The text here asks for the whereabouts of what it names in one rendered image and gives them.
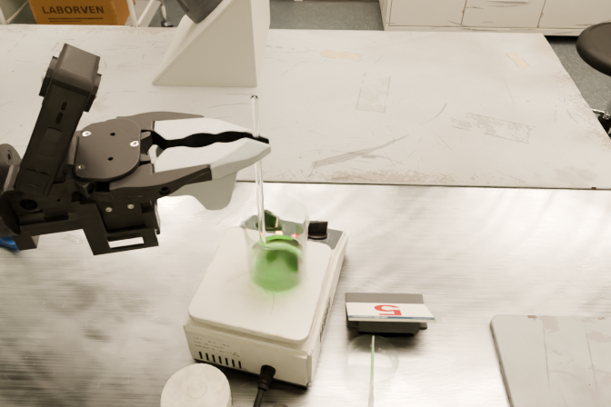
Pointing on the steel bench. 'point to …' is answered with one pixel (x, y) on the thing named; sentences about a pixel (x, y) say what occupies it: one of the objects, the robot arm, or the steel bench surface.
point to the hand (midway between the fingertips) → (253, 138)
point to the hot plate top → (235, 265)
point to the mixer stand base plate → (554, 360)
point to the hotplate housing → (241, 343)
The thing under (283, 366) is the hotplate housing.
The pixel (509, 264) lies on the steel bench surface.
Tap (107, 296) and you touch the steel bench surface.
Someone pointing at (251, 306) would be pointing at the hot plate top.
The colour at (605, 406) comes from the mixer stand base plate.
